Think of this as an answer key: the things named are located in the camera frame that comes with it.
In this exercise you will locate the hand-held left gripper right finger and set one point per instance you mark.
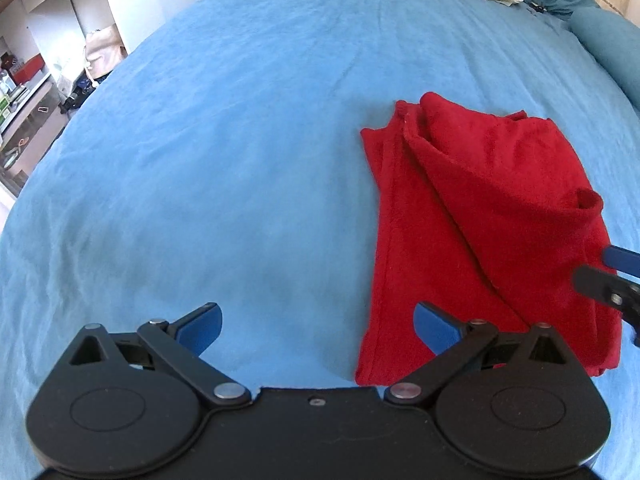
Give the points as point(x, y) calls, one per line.
point(435, 327)

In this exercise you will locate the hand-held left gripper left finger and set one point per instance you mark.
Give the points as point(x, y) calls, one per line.
point(200, 327)

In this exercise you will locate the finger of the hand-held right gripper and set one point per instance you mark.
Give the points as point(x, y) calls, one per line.
point(595, 282)
point(620, 259)

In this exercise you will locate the red knit sweater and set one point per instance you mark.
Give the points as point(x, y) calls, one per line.
point(475, 220)

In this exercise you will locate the bed with blue sheet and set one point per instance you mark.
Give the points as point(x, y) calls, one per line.
point(200, 160)

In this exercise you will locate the blue duvet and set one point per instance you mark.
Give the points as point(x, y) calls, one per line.
point(612, 45)

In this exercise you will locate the small black object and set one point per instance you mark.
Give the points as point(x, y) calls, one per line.
point(539, 7)

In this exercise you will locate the beige cloth bag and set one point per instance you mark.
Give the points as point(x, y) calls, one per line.
point(102, 52)

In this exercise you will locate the red box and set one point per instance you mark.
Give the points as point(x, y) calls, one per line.
point(27, 70)

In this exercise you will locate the white shelf unit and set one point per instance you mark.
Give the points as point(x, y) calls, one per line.
point(45, 15)

